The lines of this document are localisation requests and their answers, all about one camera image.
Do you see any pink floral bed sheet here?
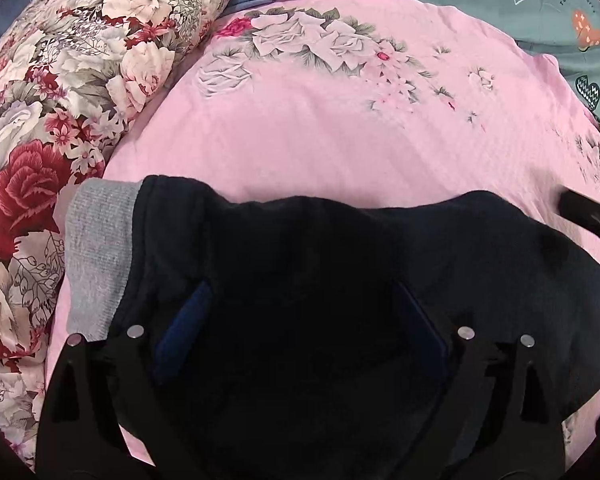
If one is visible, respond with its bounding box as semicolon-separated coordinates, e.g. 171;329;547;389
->
45;0;600;480

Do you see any dark navy pants grey waistband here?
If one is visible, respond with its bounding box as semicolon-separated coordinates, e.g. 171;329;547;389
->
62;175;600;480

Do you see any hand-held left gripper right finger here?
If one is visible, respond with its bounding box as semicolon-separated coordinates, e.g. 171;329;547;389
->
395;280;567;480

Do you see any red floral pillow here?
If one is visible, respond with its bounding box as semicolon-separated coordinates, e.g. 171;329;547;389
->
0;0;238;471

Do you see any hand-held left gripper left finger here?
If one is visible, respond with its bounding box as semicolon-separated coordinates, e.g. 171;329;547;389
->
35;280;213;480

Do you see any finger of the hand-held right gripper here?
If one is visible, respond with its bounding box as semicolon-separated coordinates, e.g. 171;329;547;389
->
556;187;600;251

